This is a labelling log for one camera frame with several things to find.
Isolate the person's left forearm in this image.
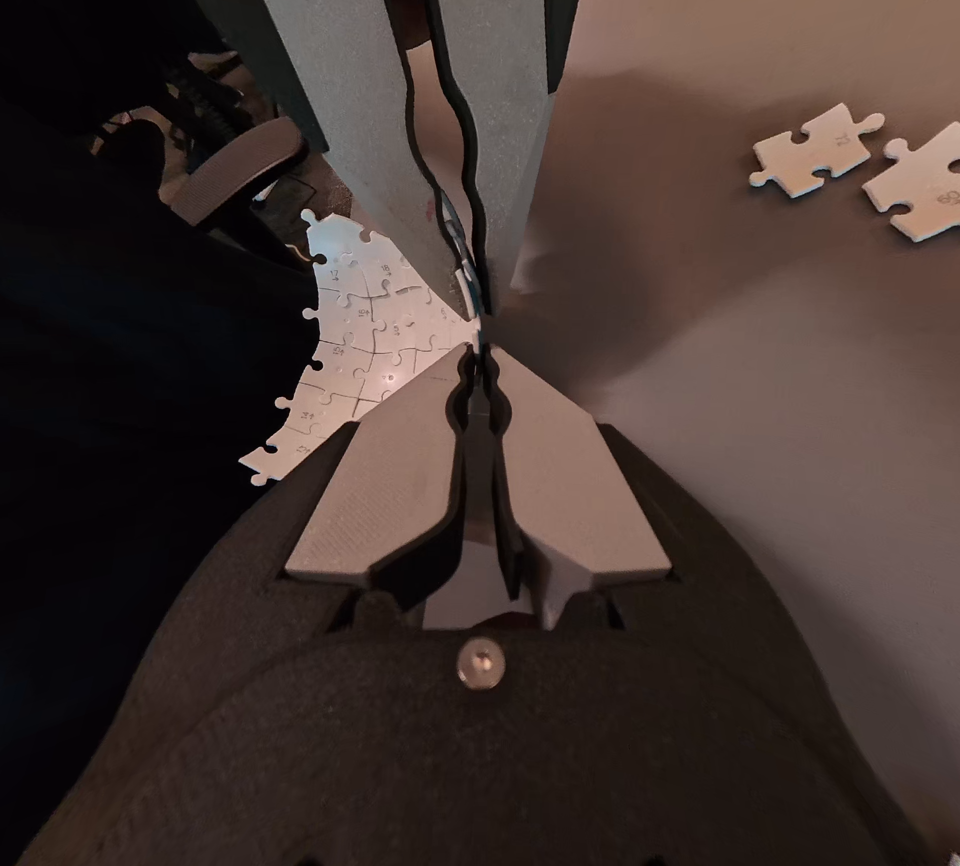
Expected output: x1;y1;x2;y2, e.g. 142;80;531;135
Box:
0;0;234;132

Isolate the person's dark-clothed torso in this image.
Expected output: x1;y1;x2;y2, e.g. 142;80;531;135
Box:
0;93;324;866

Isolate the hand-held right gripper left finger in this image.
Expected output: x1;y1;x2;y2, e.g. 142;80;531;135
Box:
283;344;478;613

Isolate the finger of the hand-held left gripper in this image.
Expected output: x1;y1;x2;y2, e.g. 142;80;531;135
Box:
229;0;485;318
421;0;558;318

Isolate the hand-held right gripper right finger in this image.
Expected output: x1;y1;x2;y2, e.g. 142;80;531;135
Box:
486;345;674;628

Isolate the partly built puzzle ball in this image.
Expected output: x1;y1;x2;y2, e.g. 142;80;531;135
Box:
238;208;481;488

